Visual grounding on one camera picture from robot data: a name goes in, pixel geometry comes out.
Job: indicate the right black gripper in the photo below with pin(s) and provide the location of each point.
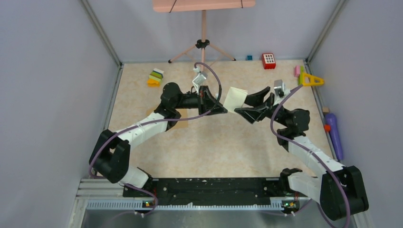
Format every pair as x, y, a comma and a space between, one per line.
259, 113

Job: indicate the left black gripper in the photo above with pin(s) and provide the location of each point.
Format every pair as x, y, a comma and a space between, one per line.
207, 104

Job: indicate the beige lined letter paper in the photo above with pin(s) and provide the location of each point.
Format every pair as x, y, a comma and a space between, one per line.
235, 98

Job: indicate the brown kraft envelope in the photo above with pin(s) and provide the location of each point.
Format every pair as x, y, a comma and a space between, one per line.
179, 124

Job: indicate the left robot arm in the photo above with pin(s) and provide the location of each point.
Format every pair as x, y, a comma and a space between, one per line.
111, 154

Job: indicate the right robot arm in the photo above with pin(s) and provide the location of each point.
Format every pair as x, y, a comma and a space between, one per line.
338, 190

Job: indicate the red window toy block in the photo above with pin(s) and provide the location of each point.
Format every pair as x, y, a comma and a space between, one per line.
268, 61

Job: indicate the pink toy block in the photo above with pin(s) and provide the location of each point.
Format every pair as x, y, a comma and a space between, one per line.
297, 71

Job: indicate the stacked colourful toy blocks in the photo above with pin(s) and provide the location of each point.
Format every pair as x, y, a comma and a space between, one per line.
155, 78

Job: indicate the yellow triangle toy block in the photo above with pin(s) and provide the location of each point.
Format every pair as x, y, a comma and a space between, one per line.
306, 79

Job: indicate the pink tripod stand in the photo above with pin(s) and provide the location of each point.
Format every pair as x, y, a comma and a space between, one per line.
202, 44

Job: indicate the green toy block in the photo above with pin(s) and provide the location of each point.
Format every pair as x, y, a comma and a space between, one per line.
302, 70

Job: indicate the purple toy bottle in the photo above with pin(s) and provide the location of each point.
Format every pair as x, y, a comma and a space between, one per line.
331, 128

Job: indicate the pink board on tripod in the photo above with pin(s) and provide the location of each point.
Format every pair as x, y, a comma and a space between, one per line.
195, 5

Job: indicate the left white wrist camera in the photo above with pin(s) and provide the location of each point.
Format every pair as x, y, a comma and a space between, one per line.
199, 79

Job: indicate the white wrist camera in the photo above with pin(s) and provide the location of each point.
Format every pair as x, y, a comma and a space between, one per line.
199, 79
280, 89

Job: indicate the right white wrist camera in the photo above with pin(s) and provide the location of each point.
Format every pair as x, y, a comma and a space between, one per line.
280, 89

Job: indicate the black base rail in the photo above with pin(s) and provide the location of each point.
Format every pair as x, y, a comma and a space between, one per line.
217, 192

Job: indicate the white toothed cable duct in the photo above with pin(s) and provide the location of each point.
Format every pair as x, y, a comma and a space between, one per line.
109, 204

